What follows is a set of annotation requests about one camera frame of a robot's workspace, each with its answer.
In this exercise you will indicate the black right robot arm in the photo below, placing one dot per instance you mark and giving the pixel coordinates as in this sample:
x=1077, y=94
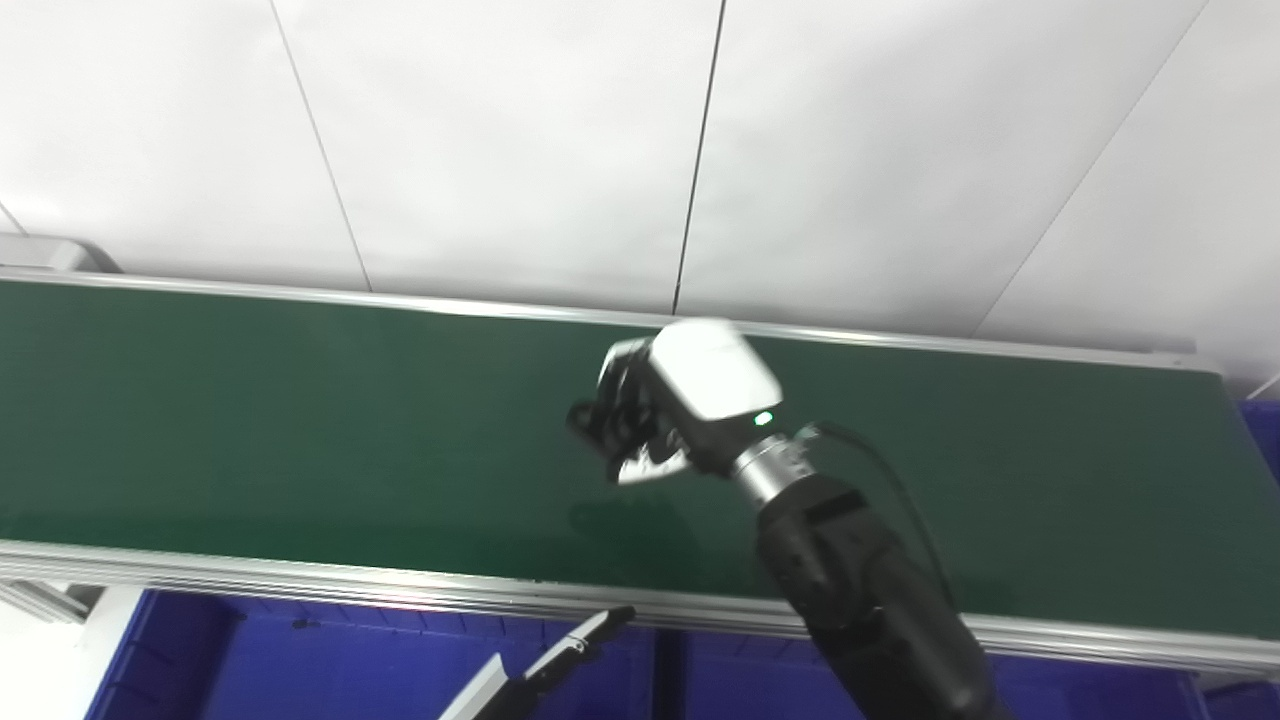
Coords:
x=860, y=590

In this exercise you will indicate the grey conveyor end housing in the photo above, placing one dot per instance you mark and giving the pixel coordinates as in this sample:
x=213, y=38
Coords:
x=50, y=252

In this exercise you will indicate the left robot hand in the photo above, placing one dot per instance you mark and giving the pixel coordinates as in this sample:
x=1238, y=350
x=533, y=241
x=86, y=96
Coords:
x=500, y=695

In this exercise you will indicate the green conveyor belt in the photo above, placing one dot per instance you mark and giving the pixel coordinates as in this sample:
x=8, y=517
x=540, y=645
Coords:
x=300, y=580
x=300, y=430

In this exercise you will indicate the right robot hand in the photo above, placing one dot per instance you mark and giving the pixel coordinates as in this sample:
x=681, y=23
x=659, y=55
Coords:
x=710, y=375

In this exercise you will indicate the aluminium conveyor support leg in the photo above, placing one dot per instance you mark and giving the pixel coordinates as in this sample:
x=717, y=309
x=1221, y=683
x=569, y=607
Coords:
x=45, y=600

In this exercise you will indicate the blue plastic bin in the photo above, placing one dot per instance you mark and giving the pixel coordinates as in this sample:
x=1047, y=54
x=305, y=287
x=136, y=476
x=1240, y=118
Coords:
x=1245, y=702
x=740, y=680
x=300, y=675
x=1262, y=440

